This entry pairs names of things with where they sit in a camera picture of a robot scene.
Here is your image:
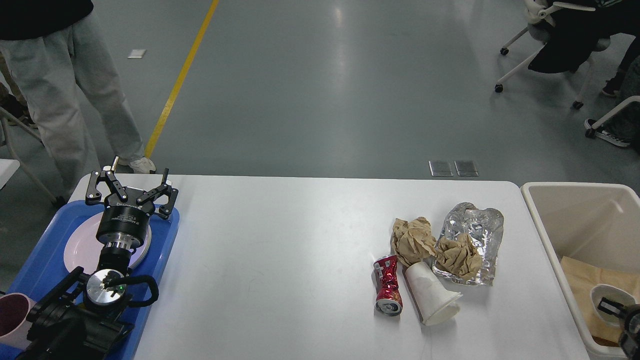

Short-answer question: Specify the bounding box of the brown paper bag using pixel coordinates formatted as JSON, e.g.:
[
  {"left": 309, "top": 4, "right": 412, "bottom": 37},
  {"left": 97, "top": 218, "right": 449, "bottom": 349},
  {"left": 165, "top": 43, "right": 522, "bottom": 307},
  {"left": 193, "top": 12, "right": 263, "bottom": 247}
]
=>
[{"left": 560, "top": 256, "right": 640, "bottom": 347}]

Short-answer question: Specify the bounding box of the right floor outlet cover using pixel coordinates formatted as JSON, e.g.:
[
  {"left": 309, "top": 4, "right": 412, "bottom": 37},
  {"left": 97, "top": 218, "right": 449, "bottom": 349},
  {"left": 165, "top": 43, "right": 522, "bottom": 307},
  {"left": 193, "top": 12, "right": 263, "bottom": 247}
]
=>
[{"left": 454, "top": 161, "right": 480, "bottom": 177}]

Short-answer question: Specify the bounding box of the person in grey trousers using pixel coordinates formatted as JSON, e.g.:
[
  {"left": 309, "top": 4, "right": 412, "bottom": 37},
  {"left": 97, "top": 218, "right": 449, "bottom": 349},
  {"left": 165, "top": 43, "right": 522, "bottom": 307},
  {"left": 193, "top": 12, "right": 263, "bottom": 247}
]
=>
[{"left": 1, "top": 0, "right": 156, "bottom": 194}]

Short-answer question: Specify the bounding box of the beige plastic bin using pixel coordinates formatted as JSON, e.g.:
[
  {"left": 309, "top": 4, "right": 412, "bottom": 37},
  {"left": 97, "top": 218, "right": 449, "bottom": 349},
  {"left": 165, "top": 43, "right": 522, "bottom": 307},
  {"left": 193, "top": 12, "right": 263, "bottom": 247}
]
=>
[{"left": 521, "top": 182, "right": 640, "bottom": 360}]

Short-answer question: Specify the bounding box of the brown paper ball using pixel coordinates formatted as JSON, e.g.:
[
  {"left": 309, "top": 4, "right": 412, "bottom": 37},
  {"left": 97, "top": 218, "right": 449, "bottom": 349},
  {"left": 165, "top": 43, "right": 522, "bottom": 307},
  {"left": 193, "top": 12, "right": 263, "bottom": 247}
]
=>
[{"left": 391, "top": 216, "right": 436, "bottom": 268}]

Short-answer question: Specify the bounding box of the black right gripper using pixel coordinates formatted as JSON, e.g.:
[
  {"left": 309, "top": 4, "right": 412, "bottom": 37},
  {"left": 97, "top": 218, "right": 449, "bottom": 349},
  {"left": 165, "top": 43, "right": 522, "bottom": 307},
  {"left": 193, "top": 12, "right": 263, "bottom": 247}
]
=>
[{"left": 598, "top": 297, "right": 640, "bottom": 358}]

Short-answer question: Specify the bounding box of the white paper cup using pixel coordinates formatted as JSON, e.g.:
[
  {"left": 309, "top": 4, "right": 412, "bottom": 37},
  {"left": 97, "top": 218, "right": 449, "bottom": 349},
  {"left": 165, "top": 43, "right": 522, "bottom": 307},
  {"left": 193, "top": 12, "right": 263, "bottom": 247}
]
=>
[
  {"left": 590, "top": 284, "right": 637, "bottom": 327},
  {"left": 406, "top": 262, "right": 462, "bottom": 326}
]

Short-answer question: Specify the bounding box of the lying white paper cup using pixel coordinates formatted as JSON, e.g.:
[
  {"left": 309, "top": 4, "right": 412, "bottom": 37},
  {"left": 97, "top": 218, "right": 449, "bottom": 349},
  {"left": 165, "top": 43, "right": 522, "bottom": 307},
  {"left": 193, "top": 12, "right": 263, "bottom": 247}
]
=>
[{"left": 406, "top": 262, "right": 462, "bottom": 326}]

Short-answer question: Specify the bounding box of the white office chair right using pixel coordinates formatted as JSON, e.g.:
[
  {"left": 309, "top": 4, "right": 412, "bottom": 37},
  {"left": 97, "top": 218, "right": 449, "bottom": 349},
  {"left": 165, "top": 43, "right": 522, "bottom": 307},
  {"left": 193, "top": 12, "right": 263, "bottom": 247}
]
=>
[{"left": 494, "top": 0, "right": 611, "bottom": 110}]

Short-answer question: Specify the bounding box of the white chair leg far right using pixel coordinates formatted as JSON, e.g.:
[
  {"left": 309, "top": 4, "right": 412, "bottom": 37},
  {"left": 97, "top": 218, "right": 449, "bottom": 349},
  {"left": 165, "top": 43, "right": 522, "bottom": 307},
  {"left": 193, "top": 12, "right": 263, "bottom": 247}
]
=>
[{"left": 585, "top": 95, "right": 640, "bottom": 138}]

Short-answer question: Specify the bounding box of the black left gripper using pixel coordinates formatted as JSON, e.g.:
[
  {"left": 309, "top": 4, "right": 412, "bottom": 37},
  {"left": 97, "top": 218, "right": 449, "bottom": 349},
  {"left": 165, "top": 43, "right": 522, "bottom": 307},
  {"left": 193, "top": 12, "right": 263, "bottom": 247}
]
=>
[{"left": 85, "top": 156, "right": 179, "bottom": 249}]

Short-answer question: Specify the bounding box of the pink plate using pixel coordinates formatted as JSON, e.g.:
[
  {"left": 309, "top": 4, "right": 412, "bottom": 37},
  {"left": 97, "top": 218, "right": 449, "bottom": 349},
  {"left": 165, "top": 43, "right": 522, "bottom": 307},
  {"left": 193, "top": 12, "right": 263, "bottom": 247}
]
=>
[{"left": 63, "top": 217, "right": 152, "bottom": 275}]

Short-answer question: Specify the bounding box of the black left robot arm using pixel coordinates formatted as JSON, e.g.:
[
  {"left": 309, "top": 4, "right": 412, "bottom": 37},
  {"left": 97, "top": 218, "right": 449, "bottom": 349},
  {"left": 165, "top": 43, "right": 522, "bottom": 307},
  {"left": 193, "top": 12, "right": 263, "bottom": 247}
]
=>
[{"left": 17, "top": 165, "right": 179, "bottom": 360}]

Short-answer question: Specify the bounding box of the silver foil wrapper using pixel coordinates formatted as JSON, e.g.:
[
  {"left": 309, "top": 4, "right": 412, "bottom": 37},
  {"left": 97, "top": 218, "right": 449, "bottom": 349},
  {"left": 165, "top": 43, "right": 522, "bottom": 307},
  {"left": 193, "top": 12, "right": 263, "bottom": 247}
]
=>
[{"left": 431, "top": 202, "right": 505, "bottom": 286}]

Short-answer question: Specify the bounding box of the brown paper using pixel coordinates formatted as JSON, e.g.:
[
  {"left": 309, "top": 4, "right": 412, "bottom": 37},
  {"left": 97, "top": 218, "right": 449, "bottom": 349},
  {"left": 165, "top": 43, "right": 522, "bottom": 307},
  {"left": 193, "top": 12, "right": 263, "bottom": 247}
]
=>
[{"left": 435, "top": 232, "right": 483, "bottom": 281}]

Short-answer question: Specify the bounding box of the pink cup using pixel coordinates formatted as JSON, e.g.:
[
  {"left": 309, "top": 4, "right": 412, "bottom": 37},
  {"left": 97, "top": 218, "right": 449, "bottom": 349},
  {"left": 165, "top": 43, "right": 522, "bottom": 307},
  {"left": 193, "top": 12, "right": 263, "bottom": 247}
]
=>
[{"left": 0, "top": 292, "right": 35, "bottom": 350}]

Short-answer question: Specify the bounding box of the white chair left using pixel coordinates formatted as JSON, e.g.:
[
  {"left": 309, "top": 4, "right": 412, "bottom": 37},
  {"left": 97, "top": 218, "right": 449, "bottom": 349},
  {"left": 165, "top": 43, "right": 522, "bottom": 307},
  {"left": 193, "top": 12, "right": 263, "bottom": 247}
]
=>
[{"left": 0, "top": 106, "right": 67, "bottom": 209}]

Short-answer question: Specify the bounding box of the left floor outlet cover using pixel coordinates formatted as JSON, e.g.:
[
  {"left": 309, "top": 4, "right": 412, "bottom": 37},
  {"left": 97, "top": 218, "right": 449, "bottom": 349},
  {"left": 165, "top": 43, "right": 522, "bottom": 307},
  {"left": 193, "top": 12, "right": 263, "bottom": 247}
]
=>
[{"left": 428, "top": 161, "right": 454, "bottom": 178}]

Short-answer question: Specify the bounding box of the floor outlet cover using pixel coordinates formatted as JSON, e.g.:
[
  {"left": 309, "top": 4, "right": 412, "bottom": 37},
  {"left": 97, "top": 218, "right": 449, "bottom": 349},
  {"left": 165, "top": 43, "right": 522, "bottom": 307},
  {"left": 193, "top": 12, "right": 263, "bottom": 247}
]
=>
[
  {"left": 454, "top": 161, "right": 480, "bottom": 177},
  {"left": 428, "top": 161, "right": 454, "bottom": 178}
]

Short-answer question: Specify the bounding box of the crushed red soda can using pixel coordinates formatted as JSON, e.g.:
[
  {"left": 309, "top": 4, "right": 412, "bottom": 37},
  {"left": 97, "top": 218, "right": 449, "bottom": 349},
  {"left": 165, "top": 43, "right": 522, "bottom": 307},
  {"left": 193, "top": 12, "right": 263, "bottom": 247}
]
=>
[{"left": 372, "top": 254, "right": 403, "bottom": 316}]

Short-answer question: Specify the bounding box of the seated person far right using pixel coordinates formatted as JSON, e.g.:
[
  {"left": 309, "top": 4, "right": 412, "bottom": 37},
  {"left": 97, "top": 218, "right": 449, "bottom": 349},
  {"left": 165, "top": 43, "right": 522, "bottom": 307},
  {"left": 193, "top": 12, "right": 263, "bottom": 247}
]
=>
[{"left": 583, "top": 34, "right": 640, "bottom": 153}]

